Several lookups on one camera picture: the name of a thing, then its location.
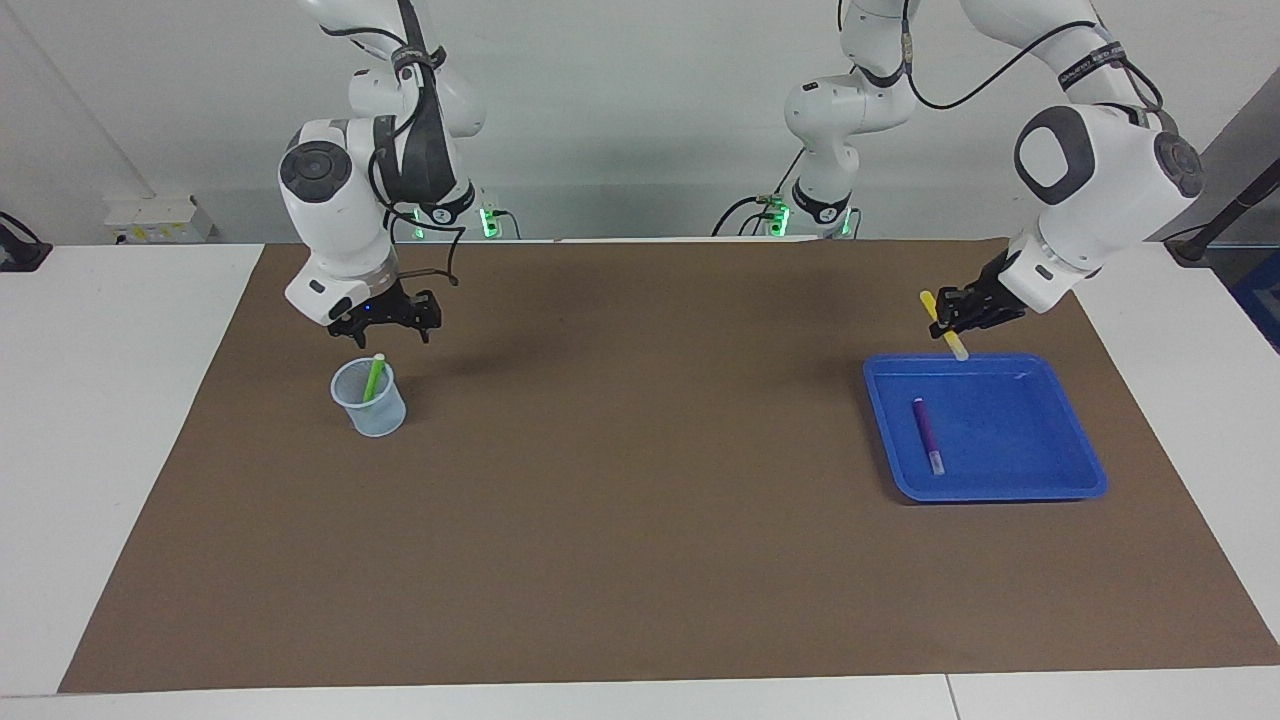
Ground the blue plastic tray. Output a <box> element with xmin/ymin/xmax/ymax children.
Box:
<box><xmin>862</xmin><ymin>352</ymin><xmax>1109</xmax><ymax>503</ymax></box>

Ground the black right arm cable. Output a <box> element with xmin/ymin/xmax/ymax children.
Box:
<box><xmin>368</xmin><ymin>40</ymin><xmax>468</xmax><ymax>288</ymax></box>

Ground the light blue mesh cup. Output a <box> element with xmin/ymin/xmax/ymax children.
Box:
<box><xmin>330</xmin><ymin>357</ymin><xmax>408</xmax><ymax>438</ymax></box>

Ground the black left base cable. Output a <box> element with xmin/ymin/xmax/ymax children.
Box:
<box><xmin>712</xmin><ymin>150</ymin><xmax>806</xmax><ymax>238</ymax></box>

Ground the yellow pen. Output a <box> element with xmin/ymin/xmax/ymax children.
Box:
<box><xmin>919</xmin><ymin>290</ymin><xmax>970</xmax><ymax>362</ymax></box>

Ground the purple pen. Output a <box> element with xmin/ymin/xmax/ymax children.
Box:
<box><xmin>911</xmin><ymin>397</ymin><xmax>946</xmax><ymax>477</ymax></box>

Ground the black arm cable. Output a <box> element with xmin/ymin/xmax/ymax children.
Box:
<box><xmin>368</xmin><ymin>40</ymin><xmax>468</xmax><ymax>288</ymax></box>
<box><xmin>900</xmin><ymin>0</ymin><xmax>1166</xmax><ymax>111</ymax></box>

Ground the black table clamp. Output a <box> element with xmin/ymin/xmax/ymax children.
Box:
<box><xmin>0</xmin><ymin>212</ymin><xmax>53</xmax><ymax>273</ymax></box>

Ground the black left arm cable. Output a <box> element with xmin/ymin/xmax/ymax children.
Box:
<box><xmin>900</xmin><ymin>0</ymin><xmax>1166</xmax><ymax>111</ymax></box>

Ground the white wall socket box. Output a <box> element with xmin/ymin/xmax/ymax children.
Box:
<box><xmin>105</xmin><ymin>197</ymin><xmax>216</xmax><ymax>244</ymax></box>

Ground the black stand pole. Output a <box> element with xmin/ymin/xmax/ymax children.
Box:
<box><xmin>1163</xmin><ymin>160</ymin><xmax>1280</xmax><ymax>266</ymax></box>

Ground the blue object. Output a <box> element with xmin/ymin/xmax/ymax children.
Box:
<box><xmin>1228</xmin><ymin>250</ymin><xmax>1280</xmax><ymax>353</ymax></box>

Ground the brown table mat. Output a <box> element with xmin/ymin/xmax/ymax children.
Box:
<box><xmin>58</xmin><ymin>238</ymin><xmax>1280</xmax><ymax>694</ymax></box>

